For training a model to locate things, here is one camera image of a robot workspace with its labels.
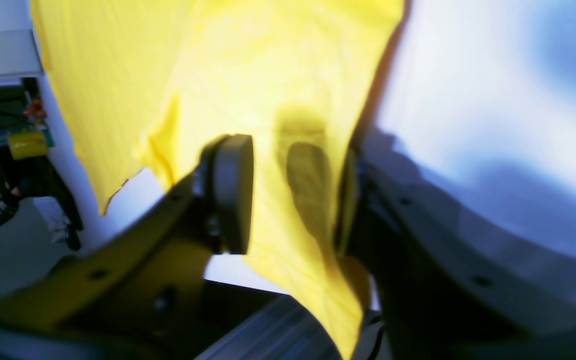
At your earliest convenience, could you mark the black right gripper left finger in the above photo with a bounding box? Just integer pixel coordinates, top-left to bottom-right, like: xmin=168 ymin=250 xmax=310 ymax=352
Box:
xmin=0 ymin=134 xmax=254 ymax=360

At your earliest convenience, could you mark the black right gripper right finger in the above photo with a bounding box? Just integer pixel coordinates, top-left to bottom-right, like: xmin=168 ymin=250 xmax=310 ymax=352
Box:
xmin=336 ymin=147 xmax=576 ymax=360

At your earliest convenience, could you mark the orange yellow T-shirt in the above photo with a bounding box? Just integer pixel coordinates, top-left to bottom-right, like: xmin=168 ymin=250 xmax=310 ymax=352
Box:
xmin=30 ymin=0 xmax=404 ymax=360

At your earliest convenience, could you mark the grey left bin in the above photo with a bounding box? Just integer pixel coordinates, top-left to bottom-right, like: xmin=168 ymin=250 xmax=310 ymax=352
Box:
xmin=0 ymin=0 xmax=44 ymax=86

